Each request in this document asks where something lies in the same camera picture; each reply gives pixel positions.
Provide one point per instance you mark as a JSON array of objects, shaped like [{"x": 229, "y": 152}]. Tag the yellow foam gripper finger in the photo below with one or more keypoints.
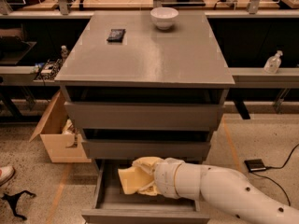
[
  {"x": 147, "y": 164},
  {"x": 150, "y": 190}
]

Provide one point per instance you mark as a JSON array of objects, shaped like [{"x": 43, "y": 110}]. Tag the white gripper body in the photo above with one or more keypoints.
[{"x": 164, "y": 176}]

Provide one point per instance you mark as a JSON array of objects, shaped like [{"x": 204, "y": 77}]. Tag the yellow sponge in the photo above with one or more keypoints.
[{"x": 134, "y": 179}]

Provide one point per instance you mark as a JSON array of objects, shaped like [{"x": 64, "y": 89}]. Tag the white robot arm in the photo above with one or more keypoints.
[{"x": 226, "y": 189}]

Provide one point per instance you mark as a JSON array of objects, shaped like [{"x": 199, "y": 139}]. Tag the grey bottom drawer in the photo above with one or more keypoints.
[{"x": 112, "y": 206}]

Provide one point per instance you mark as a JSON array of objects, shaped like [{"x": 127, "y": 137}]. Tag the grey drawer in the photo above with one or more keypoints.
[
  {"x": 112, "y": 206},
  {"x": 144, "y": 117},
  {"x": 130, "y": 150}
]

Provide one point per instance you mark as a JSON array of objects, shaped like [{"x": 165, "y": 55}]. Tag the grey middle drawer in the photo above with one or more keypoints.
[{"x": 130, "y": 150}]

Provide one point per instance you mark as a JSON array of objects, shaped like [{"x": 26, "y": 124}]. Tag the grey top drawer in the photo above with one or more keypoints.
[{"x": 144, "y": 117}]

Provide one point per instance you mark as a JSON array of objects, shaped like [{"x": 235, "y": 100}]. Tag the grey drawer cabinet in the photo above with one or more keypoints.
[{"x": 180, "y": 66}]

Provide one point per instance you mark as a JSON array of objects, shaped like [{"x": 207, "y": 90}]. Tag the open cardboard box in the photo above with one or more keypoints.
[{"x": 62, "y": 143}]

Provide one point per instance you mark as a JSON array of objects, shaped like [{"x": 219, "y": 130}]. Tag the black foot pedal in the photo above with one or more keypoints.
[{"x": 256, "y": 165}]

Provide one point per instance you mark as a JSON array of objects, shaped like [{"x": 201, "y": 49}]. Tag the dark blue snack packet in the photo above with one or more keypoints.
[{"x": 116, "y": 35}]

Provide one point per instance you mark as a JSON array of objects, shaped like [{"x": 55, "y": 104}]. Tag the patterned black tray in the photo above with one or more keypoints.
[{"x": 49, "y": 69}]

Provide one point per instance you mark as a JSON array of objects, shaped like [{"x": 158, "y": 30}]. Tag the small plastic bottle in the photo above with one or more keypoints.
[{"x": 64, "y": 52}]

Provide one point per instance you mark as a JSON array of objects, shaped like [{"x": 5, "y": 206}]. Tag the black chair base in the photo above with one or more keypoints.
[{"x": 13, "y": 200}]

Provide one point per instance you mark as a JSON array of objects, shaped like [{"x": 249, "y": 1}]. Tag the white red shoe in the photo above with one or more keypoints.
[{"x": 6, "y": 173}]

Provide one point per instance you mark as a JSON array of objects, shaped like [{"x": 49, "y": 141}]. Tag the white ceramic bowl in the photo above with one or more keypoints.
[{"x": 163, "y": 17}]

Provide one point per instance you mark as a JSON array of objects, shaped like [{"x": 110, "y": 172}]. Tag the clear sanitizer pump bottle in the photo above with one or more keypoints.
[{"x": 273, "y": 63}]

